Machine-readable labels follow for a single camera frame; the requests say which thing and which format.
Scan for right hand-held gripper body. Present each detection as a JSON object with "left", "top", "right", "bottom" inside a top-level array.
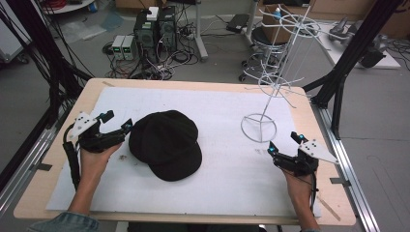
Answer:
[{"left": 273, "top": 138, "right": 340, "bottom": 178}]

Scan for white round table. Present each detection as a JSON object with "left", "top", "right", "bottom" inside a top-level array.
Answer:
[{"left": 41, "top": 0, "right": 99, "bottom": 15}]

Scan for black metal frame strut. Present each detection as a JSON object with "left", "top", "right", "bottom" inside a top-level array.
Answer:
[{"left": 302, "top": 0, "right": 404, "bottom": 141}]

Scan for grey power supply unit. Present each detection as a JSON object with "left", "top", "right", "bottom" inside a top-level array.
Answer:
[
  {"left": 111, "top": 35, "right": 126, "bottom": 61},
  {"left": 121, "top": 35, "right": 138, "bottom": 61}
]

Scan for denim sleeve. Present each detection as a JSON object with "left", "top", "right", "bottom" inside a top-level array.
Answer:
[{"left": 26, "top": 211, "right": 102, "bottom": 232}]

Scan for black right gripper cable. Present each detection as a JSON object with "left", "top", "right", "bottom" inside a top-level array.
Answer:
[{"left": 307, "top": 169, "right": 319, "bottom": 215}]

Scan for aluminium rail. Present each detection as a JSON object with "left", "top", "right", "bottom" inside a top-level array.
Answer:
[
  {"left": 0, "top": 109, "right": 71, "bottom": 214},
  {"left": 310, "top": 102, "right": 382, "bottom": 232}
]

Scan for white cabinet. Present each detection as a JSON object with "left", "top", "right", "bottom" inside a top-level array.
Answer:
[{"left": 0, "top": 0, "right": 34, "bottom": 64}]

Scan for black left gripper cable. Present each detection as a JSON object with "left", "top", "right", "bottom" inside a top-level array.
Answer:
[{"left": 62, "top": 123, "right": 82, "bottom": 191}]

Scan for person's right hand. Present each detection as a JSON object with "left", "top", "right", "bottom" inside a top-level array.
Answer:
[{"left": 280, "top": 167, "right": 314, "bottom": 202}]

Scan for black computer tower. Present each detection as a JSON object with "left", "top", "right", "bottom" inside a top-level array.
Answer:
[
  {"left": 132, "top": 11, "right": 160, "bottom": 63},
  {"left": 157, "top": 5, "right": 178, "bottom": 53}
]

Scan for black round stool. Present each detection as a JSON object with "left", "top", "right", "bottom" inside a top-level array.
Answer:
[{"left": 238, "top": 26, "right": 291, "bottom": 83}]

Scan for white board with grey devices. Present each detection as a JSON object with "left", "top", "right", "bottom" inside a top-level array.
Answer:
[{"left": 317, "top": 16, "right": 402, "bottom": 71}]

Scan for white foam mat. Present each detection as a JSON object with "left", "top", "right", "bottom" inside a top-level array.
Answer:
[{"left": 45, "top": 86, "right": 323, "bottom": 218}]

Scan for white desk leg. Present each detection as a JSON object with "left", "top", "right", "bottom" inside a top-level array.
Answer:
[{"left": 192, "top": 0, "right": 210, "bottom": 63}]

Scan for black tape piece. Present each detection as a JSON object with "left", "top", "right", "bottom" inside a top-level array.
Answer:
[
  {"left": 31, "top": 161, "right": 53, "bottom": 172},
  {"left": 329, "top": 176, "right": 352, "bottom": 189}
]

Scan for black flat box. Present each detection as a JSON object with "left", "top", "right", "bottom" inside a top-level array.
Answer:
[{"left": 225, "top": 13, "right": 250, "bottom": 34}]

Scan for white wire hat rack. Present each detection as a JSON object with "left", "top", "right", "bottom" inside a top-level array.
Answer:
[{"left": 239, "top": 4, "right": 324, "bottom": 144}]

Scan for black cap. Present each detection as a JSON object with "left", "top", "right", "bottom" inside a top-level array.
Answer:
[{"left": 128, "top": 109, "right": 204, "bottom": 183}]

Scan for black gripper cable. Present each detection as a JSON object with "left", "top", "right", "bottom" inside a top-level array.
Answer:
[
  {"left": 307, "top": 169, "right": 319, "bottom": 215},
  {"left": 62, "top": 123, "right": 82, "bottom": 191}
]

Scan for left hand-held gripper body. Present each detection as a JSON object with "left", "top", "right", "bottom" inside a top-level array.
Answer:
[{"left": 69, "top": 111, "right": 127, "bottom": 154}]

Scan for white device on tower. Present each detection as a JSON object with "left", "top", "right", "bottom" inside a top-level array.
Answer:
[{"left": 146, "top": 6, "right": 161, "bottom": 22}]

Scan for person's left hand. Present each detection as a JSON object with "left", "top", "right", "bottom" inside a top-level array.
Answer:
[{"left": 79, "top": 142, "right": 124, "bottom": 182}]

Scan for tangle of floor cables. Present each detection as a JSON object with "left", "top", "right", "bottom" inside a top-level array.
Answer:
[{"left": 102, "top": 42, "right": 201, "bottom": 81}]

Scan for black metal frame with cables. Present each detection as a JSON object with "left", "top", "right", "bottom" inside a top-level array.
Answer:
[{"left": 0, "top": 0, "right": 95, "bottom": 130}]

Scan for cardboard box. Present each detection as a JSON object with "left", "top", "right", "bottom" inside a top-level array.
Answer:
[{"left": 260, "top": 3, "right": 294, "bottom": 44}]

